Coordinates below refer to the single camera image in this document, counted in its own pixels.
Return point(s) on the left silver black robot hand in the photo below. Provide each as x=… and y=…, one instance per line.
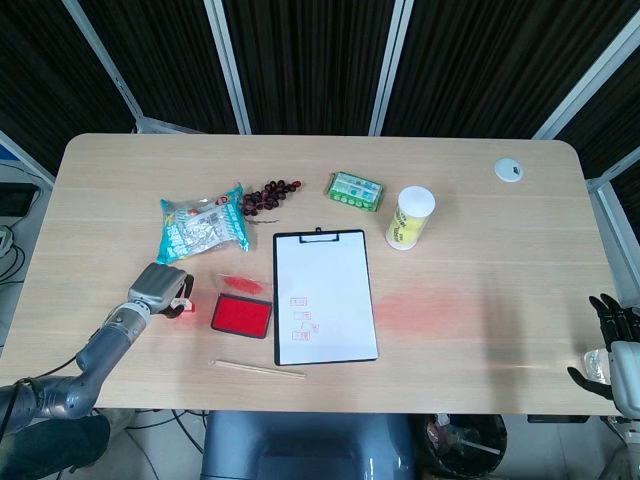
x=155, y=285

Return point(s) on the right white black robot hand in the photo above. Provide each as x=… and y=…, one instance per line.
x=625, y=370

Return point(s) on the small red-white stamp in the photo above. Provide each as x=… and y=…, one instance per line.
x=184, y=304

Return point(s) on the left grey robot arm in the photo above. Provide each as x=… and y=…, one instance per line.
x=110, y=335

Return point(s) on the crumpled clear plastic piece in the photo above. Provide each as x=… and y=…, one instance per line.
x=596, y=362

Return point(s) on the teal snack bag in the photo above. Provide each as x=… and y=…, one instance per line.
x=200, y=230

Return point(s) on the red ink pad clear lid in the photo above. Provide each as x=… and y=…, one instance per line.
x=240, y=315

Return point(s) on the wrapped wooden chopsticks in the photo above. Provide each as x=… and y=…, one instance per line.
x=260, y=370

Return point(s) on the black box device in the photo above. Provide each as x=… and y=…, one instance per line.
x=15, y=199

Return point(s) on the black clipboard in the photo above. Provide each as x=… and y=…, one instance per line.
x=319, y=237

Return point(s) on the black trash bin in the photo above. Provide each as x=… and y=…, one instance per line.
x=465, y=445

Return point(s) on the dark blue fabric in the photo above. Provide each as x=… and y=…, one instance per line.
x=50, y=445

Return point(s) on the green tissue pack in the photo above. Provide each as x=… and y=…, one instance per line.
x=355, y=191

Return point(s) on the dark ribbed partition panel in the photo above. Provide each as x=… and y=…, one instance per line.
x=310, y=60
x=40, y=75
x=500, y=60
x=615, y=125
x=165, y=60

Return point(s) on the clear tennis ball tube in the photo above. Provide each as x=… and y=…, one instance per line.
x=416, y=200

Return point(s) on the white partition post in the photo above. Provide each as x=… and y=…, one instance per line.
x=112, y=70
x=392, y=65
x=227, y=65
x=590, y=82

